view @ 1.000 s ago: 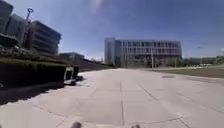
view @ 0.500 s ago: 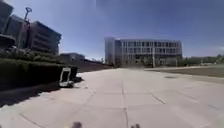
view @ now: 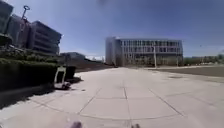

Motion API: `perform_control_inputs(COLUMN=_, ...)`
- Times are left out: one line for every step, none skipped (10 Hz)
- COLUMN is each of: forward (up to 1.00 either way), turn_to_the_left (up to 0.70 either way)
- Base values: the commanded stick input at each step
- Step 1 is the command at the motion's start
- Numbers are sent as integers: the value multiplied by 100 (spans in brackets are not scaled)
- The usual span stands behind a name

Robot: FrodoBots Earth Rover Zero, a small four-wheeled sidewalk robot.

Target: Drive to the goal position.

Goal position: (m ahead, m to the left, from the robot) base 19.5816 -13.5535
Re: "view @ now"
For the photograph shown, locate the pale concrete slab pavement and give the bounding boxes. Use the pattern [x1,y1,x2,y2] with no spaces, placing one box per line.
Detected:
[0,66,224,128]

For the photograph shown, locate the white building with grid windows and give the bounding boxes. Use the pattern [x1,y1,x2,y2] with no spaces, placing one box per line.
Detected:
[105,36,184,67]

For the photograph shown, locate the low grey building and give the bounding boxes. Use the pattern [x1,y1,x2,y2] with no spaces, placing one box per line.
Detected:
[59,51,87,64]

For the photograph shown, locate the pale pole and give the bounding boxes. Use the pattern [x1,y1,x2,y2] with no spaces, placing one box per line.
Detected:
[152,45,158,69]

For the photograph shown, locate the dark manhole cover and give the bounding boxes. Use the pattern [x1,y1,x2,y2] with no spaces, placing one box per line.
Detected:
[168,75,183,80]

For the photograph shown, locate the grey tiered building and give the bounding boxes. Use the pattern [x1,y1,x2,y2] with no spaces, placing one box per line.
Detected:
[27,20,63,56]

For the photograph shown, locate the grass field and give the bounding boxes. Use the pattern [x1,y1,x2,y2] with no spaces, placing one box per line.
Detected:
[151,65,224,79]

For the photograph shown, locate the green bushes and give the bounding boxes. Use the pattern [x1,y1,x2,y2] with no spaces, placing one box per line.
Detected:
[0,46,60,64]

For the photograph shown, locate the dark green trimmed hedge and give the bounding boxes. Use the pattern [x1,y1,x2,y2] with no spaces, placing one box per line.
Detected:
[0,58,77,92]

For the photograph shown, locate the row of trees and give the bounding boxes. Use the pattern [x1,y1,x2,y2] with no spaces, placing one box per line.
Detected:
[182,53,224,66]

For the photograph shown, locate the pole with round top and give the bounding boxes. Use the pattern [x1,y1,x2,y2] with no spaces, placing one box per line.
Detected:
[16,4,31,48]

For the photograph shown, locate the dark glass building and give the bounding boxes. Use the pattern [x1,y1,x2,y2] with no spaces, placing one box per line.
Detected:
[0,0,15,35]

